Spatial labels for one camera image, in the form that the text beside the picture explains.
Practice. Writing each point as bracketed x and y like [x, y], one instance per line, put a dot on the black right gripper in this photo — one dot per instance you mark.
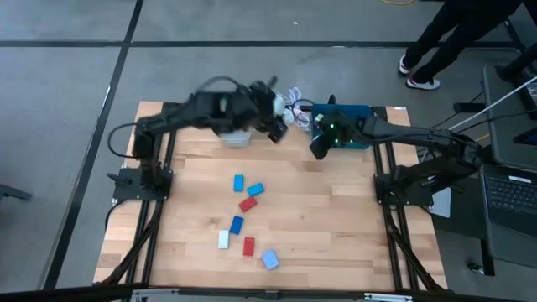
[342, 130]

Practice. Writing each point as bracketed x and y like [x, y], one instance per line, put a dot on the red eraser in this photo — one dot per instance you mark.
[248, 204]
[248, 246]

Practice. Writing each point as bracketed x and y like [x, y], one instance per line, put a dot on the grey furniture leg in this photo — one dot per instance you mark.
[14, 193]

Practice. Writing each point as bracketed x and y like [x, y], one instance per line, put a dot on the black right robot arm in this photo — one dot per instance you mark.
[419, 136]

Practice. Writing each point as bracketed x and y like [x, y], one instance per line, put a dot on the silver bracket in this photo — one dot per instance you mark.
[155, 295]
[388, 297]

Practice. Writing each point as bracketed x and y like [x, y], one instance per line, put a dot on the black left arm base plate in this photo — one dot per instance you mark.
[126, 191]

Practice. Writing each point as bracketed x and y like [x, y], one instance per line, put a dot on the black caster wheel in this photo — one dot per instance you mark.
[475, 267]

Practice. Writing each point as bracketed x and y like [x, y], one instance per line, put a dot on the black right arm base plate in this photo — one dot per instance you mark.
[419, 201]

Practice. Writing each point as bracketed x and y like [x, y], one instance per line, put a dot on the light blue charger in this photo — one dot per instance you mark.
[270, 259]

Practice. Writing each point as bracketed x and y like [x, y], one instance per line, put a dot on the black laptop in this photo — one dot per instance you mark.
[509, 197]

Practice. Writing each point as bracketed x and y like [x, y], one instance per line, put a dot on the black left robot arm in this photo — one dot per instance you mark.
[176, 115]

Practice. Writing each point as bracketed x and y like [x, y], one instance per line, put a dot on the white eraser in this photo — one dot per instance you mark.
[223, 239]

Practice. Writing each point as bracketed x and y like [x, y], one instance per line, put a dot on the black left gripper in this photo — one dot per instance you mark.
[260, 105]

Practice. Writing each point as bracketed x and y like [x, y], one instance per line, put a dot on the person's white shoe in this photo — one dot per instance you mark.
[423, 84]
[403, 66]

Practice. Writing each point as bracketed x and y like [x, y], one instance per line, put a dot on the black stand leg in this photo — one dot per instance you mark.
[518, 65]

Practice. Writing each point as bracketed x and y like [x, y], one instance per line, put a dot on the person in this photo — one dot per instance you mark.
[457, 29]

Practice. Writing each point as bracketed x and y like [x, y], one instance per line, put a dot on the blue plastic tray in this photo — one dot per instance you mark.
[348, 107]

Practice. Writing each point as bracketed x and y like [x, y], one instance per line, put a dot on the white round camera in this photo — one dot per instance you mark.
[280, 105]

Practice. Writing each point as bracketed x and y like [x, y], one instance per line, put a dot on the dark blue eraser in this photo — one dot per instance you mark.
[236, 225]

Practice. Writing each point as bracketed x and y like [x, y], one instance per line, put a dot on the black power brick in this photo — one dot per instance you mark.
[463, 107]

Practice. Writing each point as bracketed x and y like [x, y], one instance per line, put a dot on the cyan eraser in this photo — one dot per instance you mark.
[238, 183]
[256, 189]

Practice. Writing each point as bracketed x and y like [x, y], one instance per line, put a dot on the black aluminium table frame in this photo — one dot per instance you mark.
[396, 235]

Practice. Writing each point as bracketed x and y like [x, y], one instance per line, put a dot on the grey plastic bin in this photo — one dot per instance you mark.
[235, 139]

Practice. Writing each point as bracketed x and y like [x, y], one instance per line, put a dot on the white paper sheet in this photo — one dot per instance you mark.
[442, 205]

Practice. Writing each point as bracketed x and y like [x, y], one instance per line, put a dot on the black rig beam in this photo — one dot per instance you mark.
[63, 293]

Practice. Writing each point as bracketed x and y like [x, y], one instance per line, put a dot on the grey side desk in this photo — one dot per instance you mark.
[507, 126]

